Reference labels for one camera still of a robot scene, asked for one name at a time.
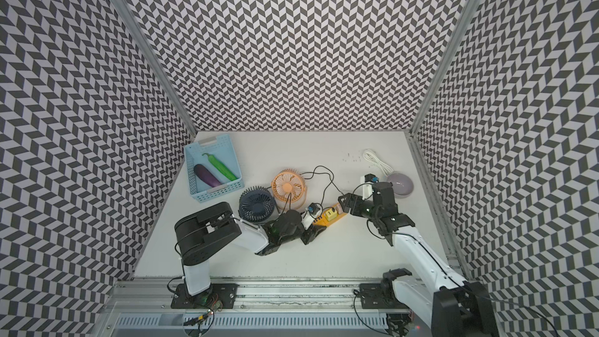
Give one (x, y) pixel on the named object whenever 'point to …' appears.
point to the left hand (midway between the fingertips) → (319, 224)
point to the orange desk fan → (288, 189)
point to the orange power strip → (324, 222)
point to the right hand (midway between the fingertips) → (346, 204)
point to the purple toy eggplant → (206, 175)
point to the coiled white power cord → (372, 156)
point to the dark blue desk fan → (256, 204)
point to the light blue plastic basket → (213, 168)
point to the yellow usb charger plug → (331, 214)
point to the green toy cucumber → (223, 169)
